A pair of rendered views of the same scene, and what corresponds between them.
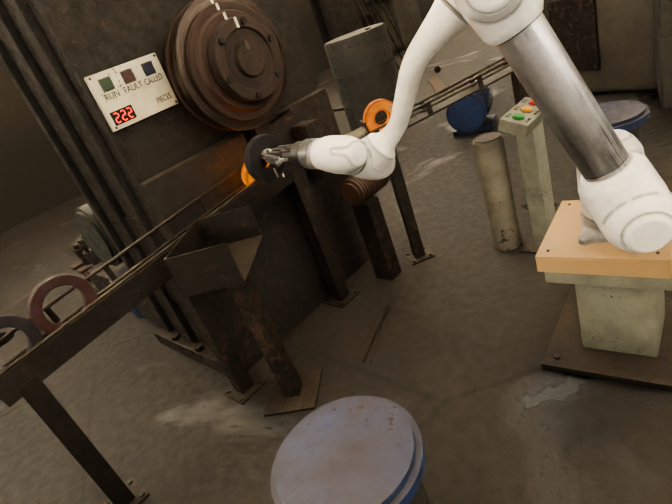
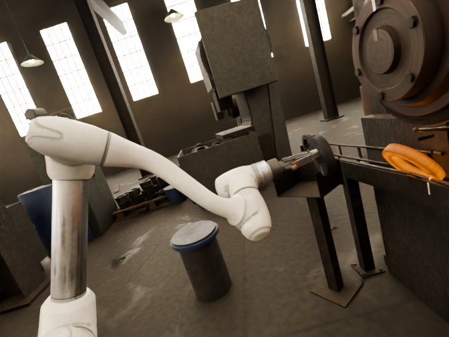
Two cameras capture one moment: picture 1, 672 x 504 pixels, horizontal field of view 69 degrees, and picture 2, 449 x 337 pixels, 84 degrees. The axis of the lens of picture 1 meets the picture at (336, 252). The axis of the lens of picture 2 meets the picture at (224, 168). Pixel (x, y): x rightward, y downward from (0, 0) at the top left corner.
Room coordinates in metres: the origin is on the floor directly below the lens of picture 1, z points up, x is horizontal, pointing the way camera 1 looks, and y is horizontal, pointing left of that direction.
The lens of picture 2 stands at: (1.91, -0.82, 1.09)
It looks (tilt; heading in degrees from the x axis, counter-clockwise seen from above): 12 degrees down; 130
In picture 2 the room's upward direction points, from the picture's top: 17 degrees counter-clockwise
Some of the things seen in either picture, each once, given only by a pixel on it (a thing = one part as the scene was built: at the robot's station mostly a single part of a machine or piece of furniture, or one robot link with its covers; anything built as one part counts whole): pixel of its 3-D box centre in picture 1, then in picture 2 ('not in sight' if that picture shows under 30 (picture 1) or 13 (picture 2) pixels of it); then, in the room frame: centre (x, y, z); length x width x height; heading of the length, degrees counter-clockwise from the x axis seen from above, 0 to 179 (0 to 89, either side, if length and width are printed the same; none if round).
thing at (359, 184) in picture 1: (378, 222); not in sight; (2.04, -0.23, 0.27); 0.22 x 0.13 x 0.53; 129
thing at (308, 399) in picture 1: (255, 321); (319, 229); (1.44, 0.34, 0.36); 0.26 x 0.20 x 0.72; 164
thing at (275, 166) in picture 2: (296, 153); (280, 166); (1.49, 0.01, 0.83); 0.09 x 0.08 x 0.07; 39
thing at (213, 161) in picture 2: not in sight; (222, 165); (-0.32, 1.82, 0.39); 1.03 x 0.83 x 0.79; 43
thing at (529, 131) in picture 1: (537, 178); not in sight; (1.79, -0.88, 0.31); 0.24 x 0.16 x 0.62; 129
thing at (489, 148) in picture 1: (498, 193); not in sight; (1.89, -0.75, 0.26); 0.12 x 0.12 x 0.52
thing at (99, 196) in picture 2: not in sight; (79, 182); (-2.01, 0.65, 0.75); 0.70 x 0.48 x 1.50; 129
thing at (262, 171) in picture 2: (313, 153); (262, 172); (1.43, -0.04, 0.83); 0.09 x 0.06 x 0.09; 129
